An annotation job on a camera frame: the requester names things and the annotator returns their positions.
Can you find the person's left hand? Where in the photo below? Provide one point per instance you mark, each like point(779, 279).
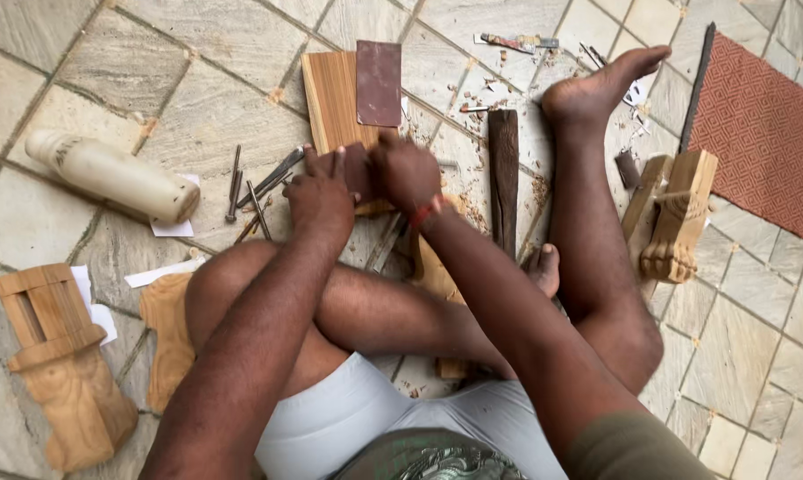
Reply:
point(318, 200)

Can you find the person's right hand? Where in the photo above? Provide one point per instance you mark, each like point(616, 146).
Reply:
point(404, 177)

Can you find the person's left fingers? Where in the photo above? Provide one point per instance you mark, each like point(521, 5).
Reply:
point(310, 160)

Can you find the person's right fingers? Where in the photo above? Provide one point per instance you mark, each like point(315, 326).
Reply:
point(384, 150)

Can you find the small dark sandpaper piece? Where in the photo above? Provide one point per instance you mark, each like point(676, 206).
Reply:
point(359, 173)

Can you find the light brown wooden plank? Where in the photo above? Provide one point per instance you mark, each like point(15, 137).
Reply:
point(331, 100)

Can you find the maroon sandpaper sheet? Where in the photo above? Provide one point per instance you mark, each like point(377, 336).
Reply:
point(378, 83)

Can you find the thin metal chisel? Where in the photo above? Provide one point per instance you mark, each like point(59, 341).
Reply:
point(258, 208)

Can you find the red thread wristband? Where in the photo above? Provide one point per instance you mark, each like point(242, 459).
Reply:
point(424, 212)

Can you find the long metal punch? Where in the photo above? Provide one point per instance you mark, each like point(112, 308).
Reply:
point(235, 166)

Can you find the short metal punch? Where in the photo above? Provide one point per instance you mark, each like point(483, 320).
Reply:
point(234, 197)

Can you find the small pencil stub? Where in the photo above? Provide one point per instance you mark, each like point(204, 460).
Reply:
point(474, 109)

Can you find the dark wooden bar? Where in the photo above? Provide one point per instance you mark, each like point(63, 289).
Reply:
point(504, 173)

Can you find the person's left leg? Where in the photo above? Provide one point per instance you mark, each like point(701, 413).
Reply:
point(374, 313)

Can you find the person's leg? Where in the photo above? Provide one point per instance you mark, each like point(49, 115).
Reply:
point(591, 220)
point(374, 313)

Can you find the folding knife tool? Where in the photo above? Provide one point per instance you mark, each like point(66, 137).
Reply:
point(514, 42)

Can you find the white paper strip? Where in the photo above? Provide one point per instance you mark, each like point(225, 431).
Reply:
point(161, 272)

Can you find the cream carved wooden cylinder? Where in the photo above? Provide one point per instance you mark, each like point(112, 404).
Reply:
point(111, 174)

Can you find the person's right leg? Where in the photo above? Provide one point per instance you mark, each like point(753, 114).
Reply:
point(591, 220)

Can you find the flat carved wooden piece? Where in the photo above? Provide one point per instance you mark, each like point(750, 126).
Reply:
point(168, 333)

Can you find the thin metal tools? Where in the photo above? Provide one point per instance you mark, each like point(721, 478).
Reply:
point(592, 54)

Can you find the grey sandpaper scrap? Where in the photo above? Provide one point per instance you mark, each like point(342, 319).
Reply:
point(628, 170)

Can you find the white paper scraps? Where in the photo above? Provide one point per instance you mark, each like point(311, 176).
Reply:
point(636, 93)

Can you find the white shorts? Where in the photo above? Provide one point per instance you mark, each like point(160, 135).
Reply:
point(348, 420)

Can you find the carved lion paw wooden leg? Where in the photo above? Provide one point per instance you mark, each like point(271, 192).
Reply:
point(674, 220)

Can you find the carved wooden furniture leg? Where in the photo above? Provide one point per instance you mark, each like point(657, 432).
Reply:
point(68, 373)

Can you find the red patterned mat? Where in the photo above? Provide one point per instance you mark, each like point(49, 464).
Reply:
point(768, 126)

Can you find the olive patterned shirt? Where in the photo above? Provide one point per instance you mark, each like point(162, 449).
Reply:
point(634, 446)

